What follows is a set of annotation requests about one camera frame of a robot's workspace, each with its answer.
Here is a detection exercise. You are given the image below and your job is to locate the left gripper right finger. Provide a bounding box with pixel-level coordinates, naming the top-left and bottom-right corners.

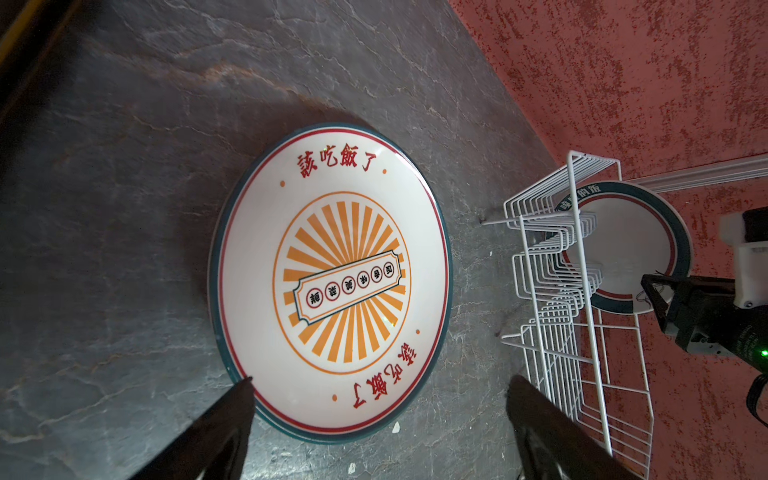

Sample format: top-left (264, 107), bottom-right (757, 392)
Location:
top-left (506, 375), bottom-right (636, 479)

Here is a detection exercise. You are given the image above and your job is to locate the white wire dish rack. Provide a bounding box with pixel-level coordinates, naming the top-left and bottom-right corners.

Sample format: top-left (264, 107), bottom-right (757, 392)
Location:
top-left (498, 151), bottom-right (654, 479)

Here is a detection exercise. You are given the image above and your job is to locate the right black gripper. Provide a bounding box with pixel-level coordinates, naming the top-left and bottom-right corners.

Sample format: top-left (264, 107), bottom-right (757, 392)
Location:
top-left (641, 274), bottom-right (767, 366)

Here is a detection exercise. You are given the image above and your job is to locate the round patterned plate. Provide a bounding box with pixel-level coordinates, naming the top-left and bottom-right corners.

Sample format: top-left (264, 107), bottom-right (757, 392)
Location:
top-left (217, 332), bottom-right (441, 444)
top-left (577, 181), bottom-right (694, 315)
top-left (207, 122), bottom-right (454, 442)

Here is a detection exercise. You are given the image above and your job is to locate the round patterned plate front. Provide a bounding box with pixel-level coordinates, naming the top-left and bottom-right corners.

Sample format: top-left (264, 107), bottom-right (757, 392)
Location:
top-left (217, 332), bottom-right (441, 444)

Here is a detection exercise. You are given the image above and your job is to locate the dark brown square plate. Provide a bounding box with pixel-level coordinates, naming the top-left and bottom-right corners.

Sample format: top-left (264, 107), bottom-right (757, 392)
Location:
top-left (1, 0), bottom-right (82, 120)

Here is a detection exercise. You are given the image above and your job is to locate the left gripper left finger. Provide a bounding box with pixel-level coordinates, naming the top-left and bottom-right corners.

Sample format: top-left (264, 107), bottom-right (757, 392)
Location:
top-left (133, 377), bottom-right (255, 479)

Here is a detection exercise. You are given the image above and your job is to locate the round patterned plate back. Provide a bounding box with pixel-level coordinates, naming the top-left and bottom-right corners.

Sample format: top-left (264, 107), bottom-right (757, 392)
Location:
top-left (577, 181), bottom-right (694, 315)

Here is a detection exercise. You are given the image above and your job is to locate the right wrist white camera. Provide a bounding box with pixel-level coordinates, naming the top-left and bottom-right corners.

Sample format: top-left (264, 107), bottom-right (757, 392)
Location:
top-left (719, 207), bottom-right (767, 309)

